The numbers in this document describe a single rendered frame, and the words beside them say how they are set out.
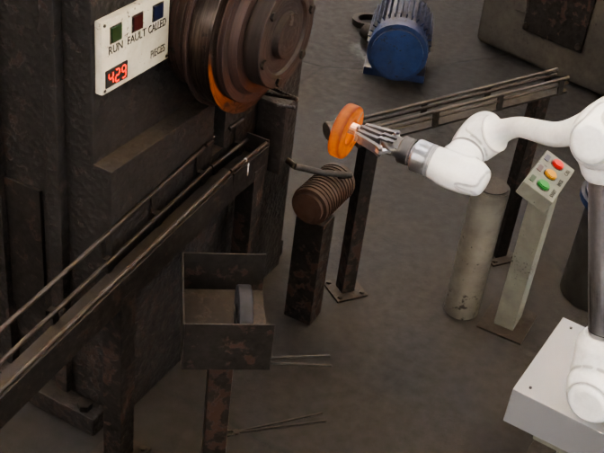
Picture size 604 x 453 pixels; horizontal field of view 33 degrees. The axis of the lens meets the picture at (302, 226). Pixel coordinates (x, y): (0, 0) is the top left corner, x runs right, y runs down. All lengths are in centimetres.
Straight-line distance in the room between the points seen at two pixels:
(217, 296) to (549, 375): 88
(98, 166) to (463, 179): 93
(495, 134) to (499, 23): 272
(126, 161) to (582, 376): 118
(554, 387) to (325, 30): 315
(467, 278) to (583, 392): 111
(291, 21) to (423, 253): 147
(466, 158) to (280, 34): 58
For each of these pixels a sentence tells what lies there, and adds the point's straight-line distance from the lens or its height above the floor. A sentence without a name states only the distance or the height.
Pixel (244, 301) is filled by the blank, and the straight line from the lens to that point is 228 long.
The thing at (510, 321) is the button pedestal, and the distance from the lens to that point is 351.
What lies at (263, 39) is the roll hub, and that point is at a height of 115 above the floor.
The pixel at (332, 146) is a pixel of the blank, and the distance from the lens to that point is 274.
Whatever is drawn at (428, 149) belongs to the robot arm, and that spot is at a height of 87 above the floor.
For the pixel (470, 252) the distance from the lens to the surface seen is 336.
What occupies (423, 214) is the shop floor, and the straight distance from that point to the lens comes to 401.
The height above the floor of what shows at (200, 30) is 117.
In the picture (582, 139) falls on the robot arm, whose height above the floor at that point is 120.
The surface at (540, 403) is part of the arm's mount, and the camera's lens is 262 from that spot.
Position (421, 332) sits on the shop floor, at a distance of 344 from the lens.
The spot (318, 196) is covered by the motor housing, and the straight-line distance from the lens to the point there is 306.
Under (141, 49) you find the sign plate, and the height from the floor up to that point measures 112.
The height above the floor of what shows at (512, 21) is 21.
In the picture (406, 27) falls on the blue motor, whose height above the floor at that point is 32.
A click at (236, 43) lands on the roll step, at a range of 249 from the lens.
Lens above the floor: 219
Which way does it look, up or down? 35 degrees down
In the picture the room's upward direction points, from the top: 7 degrees clockwise
